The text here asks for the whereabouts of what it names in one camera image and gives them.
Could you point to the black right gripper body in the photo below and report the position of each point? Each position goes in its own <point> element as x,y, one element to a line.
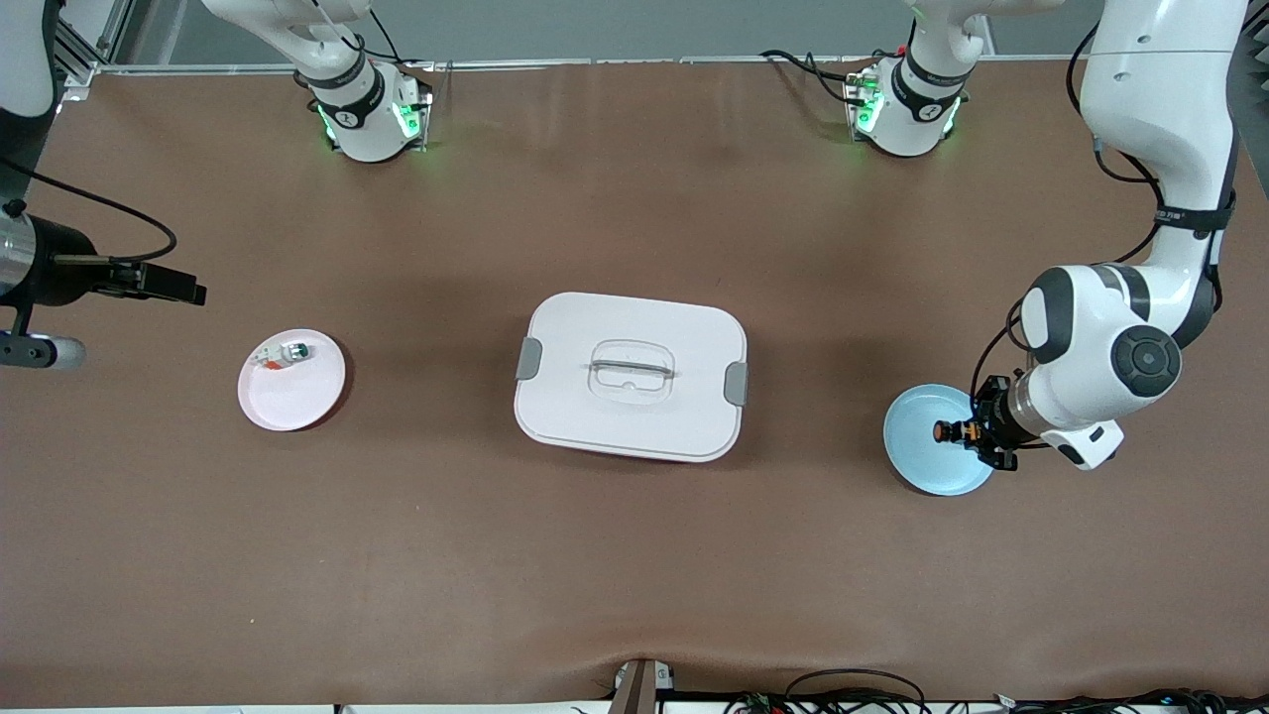
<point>61,266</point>

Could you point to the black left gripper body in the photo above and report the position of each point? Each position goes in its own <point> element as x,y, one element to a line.
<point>992,426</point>

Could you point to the black switch with orange button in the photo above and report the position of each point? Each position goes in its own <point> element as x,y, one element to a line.
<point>942,432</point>

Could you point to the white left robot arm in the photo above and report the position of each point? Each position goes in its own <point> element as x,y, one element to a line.
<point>1160,99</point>

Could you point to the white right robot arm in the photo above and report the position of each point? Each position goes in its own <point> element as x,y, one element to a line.
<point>367,109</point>

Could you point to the white lidded storage box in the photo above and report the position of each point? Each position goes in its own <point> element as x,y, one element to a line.
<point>631,377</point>

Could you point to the light blue round plate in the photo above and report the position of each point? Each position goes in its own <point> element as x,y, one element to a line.
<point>927,466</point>

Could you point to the pink round plate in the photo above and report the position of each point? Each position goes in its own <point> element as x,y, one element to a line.
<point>288,402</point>

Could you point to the white switch with green button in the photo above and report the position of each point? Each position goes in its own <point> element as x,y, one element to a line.
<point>293,351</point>

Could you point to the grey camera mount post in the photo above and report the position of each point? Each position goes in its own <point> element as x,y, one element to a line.
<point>634,689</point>

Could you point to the aluminium table edge rail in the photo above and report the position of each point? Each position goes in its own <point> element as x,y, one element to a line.
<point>644,61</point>

